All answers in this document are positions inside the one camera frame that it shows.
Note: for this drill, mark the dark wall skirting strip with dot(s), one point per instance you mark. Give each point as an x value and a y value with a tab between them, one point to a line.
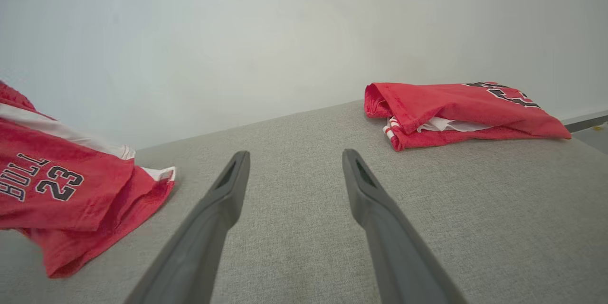
586	121

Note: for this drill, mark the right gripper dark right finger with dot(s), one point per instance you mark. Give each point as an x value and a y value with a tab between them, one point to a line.
394	251

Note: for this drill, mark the red shirt with white print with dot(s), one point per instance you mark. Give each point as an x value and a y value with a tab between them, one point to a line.
71	190

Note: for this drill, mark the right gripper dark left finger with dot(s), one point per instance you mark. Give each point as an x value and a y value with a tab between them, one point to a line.
204	242

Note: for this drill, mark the red jersey with white sleeves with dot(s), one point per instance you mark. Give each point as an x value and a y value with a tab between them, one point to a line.
441	104

